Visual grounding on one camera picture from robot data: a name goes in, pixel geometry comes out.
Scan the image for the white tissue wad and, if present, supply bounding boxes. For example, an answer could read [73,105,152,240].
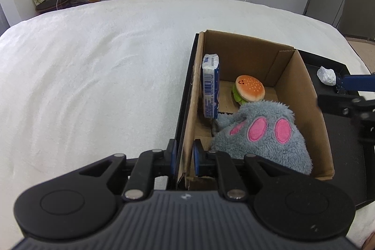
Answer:
[317,66,337,86]

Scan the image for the blue white milk carton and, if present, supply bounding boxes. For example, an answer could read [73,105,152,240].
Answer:
[201,53,221,119]

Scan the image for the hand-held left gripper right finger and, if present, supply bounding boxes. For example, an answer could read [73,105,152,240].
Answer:
[193,139,306,201]

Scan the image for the black tray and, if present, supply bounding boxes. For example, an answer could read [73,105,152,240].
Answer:
[175,33,375,209]

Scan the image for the grey upholstered panel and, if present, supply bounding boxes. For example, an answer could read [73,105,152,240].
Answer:
[338,0,375,42]

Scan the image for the burger plush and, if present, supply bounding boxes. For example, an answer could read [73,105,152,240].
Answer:
[232,75,266,106]

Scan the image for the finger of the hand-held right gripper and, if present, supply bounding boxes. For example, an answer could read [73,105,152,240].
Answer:
[336,73,375,93]
[317,93,364,119]

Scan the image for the brown cardboard box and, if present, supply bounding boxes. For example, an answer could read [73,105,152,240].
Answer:
[176,30,335,190]

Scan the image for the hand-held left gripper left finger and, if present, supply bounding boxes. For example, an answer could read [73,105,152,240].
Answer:
[78,139,178,201]

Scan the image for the grey paw plush pink pads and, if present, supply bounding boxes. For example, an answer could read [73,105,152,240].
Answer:
[211,101,313,174]

